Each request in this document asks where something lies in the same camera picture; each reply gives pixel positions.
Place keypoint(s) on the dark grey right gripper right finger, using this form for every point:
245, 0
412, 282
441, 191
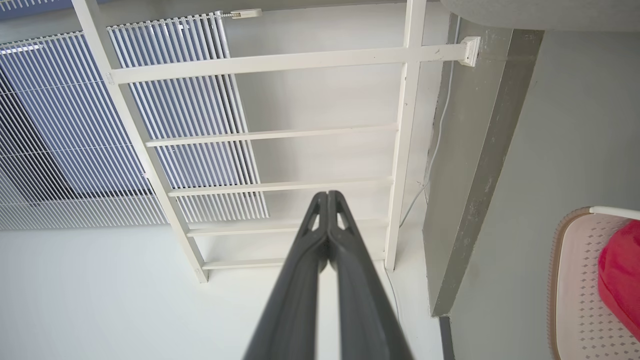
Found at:
362, 300

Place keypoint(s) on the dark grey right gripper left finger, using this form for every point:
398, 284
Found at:
300, 280

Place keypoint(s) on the cream perforated laundry basket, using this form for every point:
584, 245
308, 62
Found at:
580, 300

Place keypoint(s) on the red and white garment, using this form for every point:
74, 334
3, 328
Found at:
622, 275

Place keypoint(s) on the white vertical window blinds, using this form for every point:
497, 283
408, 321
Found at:
60, 125

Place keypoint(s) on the white metal rack frame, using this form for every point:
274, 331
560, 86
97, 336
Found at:
280, 62

